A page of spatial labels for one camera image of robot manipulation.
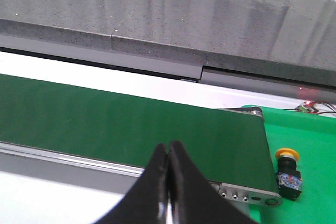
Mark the aluminium conveyor side rail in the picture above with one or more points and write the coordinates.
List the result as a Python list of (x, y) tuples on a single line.
[(72, 160)]

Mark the small wired circuit board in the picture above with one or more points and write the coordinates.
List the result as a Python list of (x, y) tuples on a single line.
[(311, 107)]

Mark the green conveyor belt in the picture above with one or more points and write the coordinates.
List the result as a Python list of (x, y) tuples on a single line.
[(226, 146)]

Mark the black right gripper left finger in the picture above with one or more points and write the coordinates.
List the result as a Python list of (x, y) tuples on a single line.
[(146, 201)]

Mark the metal conveyor end bracket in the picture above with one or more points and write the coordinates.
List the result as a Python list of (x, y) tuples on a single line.
[(247, 195)]

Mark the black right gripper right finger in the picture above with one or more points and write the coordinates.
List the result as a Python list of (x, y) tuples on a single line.
[(193, 199)]

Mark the grey speckled stone counter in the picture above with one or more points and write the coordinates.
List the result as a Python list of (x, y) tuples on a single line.
[(282, 47)]

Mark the green plastic tray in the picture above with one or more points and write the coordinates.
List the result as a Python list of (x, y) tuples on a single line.
[(313, 137)]

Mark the yellow push button switch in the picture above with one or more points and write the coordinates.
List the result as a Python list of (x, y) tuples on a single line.
[(288, 178)]

